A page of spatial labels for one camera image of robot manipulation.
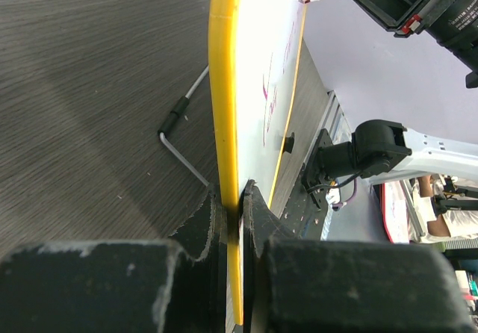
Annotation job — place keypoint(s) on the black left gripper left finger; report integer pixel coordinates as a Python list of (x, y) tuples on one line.
[(174, 284)]

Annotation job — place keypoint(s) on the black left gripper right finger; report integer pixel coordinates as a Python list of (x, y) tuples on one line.
[(297, 285)]

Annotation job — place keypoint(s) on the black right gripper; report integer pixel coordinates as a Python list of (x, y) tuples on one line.
[(439, 18)]

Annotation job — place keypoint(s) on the orange-framed whiteboard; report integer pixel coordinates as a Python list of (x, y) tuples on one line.
[(253, 57)]

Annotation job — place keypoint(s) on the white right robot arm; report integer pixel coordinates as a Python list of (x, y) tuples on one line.
[(387, 150)]

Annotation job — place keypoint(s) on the person in background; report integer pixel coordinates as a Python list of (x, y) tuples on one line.
[(445, 219)]

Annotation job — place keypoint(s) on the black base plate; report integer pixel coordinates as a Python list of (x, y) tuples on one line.
[(305, 213)]

